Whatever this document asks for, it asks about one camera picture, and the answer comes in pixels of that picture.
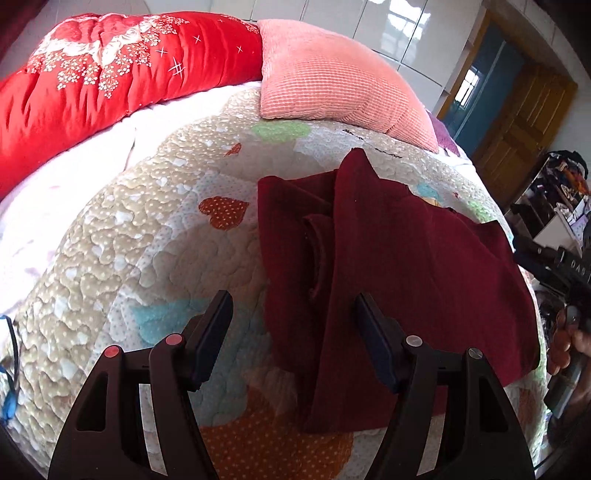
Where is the dark red knit garment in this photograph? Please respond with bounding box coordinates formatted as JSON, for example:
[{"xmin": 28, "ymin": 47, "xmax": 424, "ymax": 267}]
[{"xmin": 257, "ymin": 148, "xmax": 540, "ymax": 433}]

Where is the white glossy wardrobe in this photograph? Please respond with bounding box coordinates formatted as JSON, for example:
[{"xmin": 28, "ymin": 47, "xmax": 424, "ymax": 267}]
[{"xmin": 146, "ymin": 0, "xmax": 484, "ymax": 112}]

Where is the cluttered white shelf unit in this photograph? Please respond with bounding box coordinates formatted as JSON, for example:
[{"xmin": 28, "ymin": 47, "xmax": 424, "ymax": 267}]
[{"xmin": 506, "ymin": 150, "xmax": 590, "ymax": 256}]

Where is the patchwork heart quilt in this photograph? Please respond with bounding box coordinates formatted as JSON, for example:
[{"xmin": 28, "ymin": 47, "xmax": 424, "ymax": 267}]
[{"xmin": 8, "ymin": 80, "xmax": 553, "ymax": 480}]

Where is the person's right hand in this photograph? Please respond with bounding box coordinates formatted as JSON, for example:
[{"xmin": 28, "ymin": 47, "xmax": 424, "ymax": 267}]
[{"xmin": 547, "ymin": 308, "xmax": 590, "ymax": 376}]

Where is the red floral duvet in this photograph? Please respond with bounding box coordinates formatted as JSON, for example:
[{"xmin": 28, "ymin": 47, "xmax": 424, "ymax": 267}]
[{"xmin": 1, "ymin": 11, "xmax": 263, "ymax": 196}]

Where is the blue cable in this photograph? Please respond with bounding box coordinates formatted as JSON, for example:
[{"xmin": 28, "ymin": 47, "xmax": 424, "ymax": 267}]
[{"xmin": 0, "ymin": 314, "xmax": 22, "ymax": 425}]

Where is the pink ribbed pillow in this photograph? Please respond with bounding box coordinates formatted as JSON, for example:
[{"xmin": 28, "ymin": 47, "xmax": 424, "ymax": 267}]
[{"xmin": 257, "ymin": 19, "xmax": 439, "ymax": 152}]

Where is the wooden door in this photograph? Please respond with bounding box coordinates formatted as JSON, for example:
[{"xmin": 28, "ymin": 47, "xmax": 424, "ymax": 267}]
[{"xmin": 472, "ymin": 62, "xmax": 578, "ymax": 211}]

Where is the white bed sheet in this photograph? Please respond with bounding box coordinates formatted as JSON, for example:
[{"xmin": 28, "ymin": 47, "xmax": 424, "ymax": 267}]
[{"xmin": 1, "ymin": 82, "xmax": 260, "ymax": 316}]

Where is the purple cloth on bed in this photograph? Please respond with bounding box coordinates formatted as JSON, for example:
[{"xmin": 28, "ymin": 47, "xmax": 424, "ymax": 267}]
[{"xmin": 427, "ymin": 111, "xmax": 460, "ymax": 156}]

